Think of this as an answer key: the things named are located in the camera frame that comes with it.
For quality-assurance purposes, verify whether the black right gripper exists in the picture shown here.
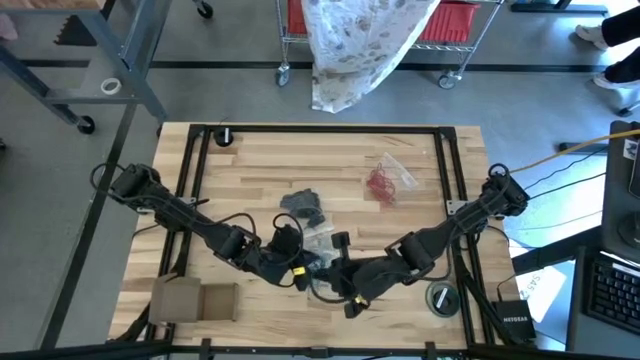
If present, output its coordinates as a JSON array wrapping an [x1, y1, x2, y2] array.
[[327, 257, 406, 320]]

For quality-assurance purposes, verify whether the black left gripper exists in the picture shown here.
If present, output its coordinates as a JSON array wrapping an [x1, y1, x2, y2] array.
[[244, 248, 322, 292]]

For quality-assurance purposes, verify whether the clear plastic zip bag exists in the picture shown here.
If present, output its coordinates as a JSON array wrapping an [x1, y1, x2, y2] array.
[[363, 152, 419, 206], [279, 188, 335, 239], [303, 231, 346, 281]]

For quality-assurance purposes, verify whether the black wide rubber band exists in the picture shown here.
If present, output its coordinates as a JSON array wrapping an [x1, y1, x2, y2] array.
[[279, 192, 305, 214], [299, 188, 326, 229]]

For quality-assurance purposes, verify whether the red thin rubber bands tangle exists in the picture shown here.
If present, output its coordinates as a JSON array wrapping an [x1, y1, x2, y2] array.
[[365, 167, 399, 205]]

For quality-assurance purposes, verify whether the green tape roll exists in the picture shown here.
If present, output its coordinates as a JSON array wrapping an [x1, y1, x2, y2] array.
[[424, 277, 461, 320]]

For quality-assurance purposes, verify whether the black round puck white label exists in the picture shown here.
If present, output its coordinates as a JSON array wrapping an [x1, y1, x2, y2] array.
[[212, 127, 235, 148], [430, 282, 457, 315]]

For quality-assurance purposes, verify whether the open cardboard box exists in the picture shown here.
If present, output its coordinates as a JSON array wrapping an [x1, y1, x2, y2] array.
[[148, 273, 240, 325]]

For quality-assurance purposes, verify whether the white printed paper sheet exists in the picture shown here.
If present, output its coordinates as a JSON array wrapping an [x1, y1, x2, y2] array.
[[514, 263, 570, 325]]

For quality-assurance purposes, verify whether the grey computer desk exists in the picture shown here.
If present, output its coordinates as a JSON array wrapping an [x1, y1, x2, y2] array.
[[509, 224, 640, 360]]

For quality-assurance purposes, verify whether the white floral cloth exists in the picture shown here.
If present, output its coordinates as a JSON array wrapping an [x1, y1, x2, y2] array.
[[299, 0, 442, 114]]

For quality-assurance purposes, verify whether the black keyboard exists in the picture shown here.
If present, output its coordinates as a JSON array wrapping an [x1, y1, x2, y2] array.
[[585, 253, 640, 337]]

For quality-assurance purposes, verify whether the red plastic bin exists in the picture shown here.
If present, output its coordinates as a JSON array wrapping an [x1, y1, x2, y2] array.
[[416, 1, 481, 44], [287, 0, 308, 36]]

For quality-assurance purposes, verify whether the white tape roll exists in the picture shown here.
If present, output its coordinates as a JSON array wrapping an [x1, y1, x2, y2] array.
[[99, 76, 123, 97]]

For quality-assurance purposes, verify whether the dark computer monitor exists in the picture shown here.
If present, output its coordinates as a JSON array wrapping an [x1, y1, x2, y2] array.
[[601, 121, 640, 264]]

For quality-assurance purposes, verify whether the person's shoe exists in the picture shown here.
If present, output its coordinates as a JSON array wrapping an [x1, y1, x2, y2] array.
[[573, 23, 610, 51], [592, 73, 632, 92]]

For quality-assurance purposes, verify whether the grey chair base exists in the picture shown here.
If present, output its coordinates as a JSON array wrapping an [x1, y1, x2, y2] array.
[[612, 87, 640, 119]]

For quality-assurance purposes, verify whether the black desk foot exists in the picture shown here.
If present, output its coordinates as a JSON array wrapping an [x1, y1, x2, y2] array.
[[509, 0, 610, 15]]

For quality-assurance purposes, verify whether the person's leg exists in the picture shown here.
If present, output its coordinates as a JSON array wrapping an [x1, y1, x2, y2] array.
[[599, 4, 640, 49], [603, 47, 640, 85]]

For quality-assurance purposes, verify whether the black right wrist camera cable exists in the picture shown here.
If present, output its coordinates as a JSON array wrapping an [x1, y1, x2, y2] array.
[[307, 269, 349, 305]]

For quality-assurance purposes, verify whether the black network switch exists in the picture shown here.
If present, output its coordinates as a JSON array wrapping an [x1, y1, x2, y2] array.
[[491, 298, 537, 342]]

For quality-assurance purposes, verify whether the metal wire rack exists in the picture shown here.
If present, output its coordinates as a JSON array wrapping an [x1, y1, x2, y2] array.
[[273, 0, 507, 91]]

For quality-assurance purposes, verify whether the wooden workbench grey steel frame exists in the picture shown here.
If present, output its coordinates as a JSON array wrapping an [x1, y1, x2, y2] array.
[[0, 0, 172, 135]]

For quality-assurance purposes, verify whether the yellow cable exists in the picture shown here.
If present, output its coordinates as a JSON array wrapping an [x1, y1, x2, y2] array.
[[509, 128, 640, 175]]

